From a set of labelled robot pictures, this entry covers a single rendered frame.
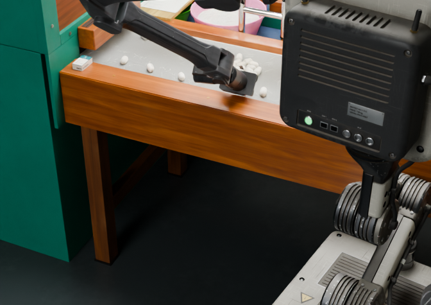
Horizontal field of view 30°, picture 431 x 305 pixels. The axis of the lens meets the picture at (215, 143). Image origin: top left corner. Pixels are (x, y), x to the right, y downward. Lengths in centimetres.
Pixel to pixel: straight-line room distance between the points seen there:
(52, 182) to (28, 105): 29
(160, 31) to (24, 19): 56
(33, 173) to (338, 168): 107
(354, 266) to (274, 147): 40
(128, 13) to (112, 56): 67
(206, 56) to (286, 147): 36
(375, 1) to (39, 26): 127
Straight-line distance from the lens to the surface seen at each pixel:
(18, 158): 276
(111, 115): 248
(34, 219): 291
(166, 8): 284
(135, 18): 198
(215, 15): 288
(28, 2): 240
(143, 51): 264
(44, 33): 241
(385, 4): 138
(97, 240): 286
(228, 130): 230
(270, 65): 256
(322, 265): 221
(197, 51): 208
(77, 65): 250
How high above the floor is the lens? 197
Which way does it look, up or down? 34 degrees down
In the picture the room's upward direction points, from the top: straight up
